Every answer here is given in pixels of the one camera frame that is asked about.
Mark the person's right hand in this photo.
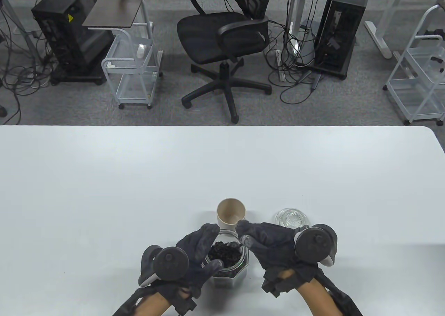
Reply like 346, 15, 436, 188
236, 220, 315, 289

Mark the person's left hand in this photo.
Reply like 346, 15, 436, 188
155, 224, 223, 299

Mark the round glass jar lid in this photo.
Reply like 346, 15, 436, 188
275, 208, 311, 230

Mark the octagonal glass jar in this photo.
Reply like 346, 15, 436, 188
202, 229, 250, 289

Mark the beige cup with handle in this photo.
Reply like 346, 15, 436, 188
217, 198, 247, 231

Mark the person's left forearm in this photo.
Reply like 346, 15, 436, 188
112, 285, 174, 316

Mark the person's right forearm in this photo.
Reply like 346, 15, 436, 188
296, 276, 364, 316

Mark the black white left hand controller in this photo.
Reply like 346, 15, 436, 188
138, 245, 189, 288

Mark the black white hand controller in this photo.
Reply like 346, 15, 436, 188
295, 224, 338, 268
138, 245, 189, 288

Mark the black white right hand controller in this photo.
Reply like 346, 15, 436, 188
295, 224, 338, 268

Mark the white power strip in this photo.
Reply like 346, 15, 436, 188
275, 50, 287, 83

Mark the white cart with brown-top table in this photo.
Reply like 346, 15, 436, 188
101, 29, 164, 110

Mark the black mesh office chair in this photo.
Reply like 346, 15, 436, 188
177, 0, 280, 124

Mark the white desk column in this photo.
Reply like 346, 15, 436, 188
287, 0, 313, 66

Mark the black computer tower yellow sticker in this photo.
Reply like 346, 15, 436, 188
31, 0, 115, 86

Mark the brown top side table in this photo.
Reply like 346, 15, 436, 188
82, 0, 155, 40

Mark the grey desk leg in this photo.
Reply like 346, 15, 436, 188
0, 0, 39, 62

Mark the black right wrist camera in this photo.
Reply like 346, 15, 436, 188
261, 276, 296, 297

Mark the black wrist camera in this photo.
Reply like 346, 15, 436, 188
261, 276, 296, 297
172, 285, 197, 315

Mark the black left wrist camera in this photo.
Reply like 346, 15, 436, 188
172, 285, 197, 315

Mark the white wire utility cart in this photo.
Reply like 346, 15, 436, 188
383, 5, 445, 126

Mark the white desk frame dark top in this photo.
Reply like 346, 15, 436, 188
358, 0, 409, 60

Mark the tangled black cable bundle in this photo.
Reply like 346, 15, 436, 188
0, 3, 52, 125

